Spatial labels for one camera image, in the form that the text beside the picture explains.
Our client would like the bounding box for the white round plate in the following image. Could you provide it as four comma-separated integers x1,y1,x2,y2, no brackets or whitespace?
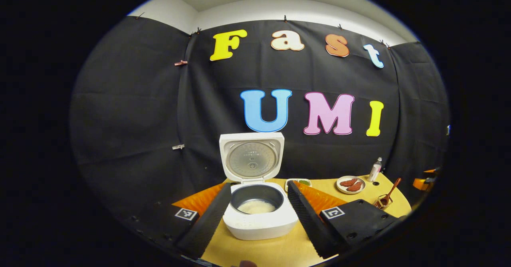
336,176,366,195

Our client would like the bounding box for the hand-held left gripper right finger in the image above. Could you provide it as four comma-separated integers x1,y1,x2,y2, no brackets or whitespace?
287,180,400,259

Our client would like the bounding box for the white rice cooker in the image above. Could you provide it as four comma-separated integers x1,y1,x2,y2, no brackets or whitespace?
219,132,299,241

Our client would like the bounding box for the black backdrop cloth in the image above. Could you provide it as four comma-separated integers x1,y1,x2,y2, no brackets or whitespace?
70,16,451,235

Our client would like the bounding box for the white rice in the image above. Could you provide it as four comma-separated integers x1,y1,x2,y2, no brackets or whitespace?
238,200,277,215

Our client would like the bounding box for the metal wire chopstick holder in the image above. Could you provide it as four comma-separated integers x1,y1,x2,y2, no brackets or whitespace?
373,195,394,211

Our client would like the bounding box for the brown wooden spoon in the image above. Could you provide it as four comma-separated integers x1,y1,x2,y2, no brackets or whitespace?
377,178,402,210

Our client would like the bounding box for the small clear bottle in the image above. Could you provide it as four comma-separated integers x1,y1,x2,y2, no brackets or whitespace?
368,157,383,182

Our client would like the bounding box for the white divided bean dish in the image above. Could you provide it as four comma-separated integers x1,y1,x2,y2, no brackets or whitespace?
285,178,312,192

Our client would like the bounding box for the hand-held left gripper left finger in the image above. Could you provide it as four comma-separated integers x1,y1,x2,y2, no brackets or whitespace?
124,182,233,261

